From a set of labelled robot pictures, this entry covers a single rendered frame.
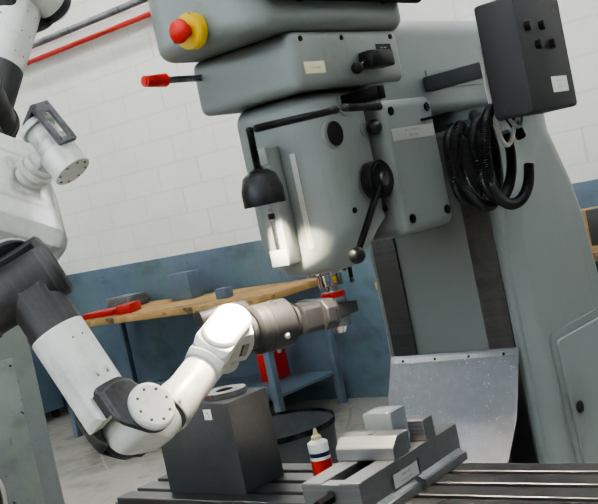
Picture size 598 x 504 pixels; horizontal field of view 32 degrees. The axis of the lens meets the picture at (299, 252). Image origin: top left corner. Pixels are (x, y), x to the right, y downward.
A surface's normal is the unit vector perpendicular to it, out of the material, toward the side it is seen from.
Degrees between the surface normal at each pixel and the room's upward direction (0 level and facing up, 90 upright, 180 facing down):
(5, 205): 58
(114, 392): 64
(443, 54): 90
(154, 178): 90
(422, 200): 90
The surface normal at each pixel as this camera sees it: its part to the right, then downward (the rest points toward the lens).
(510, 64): -0.61, 0.17
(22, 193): 0.63, -0.65
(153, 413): 0.52, -0.52
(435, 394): -0.65, -0.28
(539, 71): 0.76, -0.13
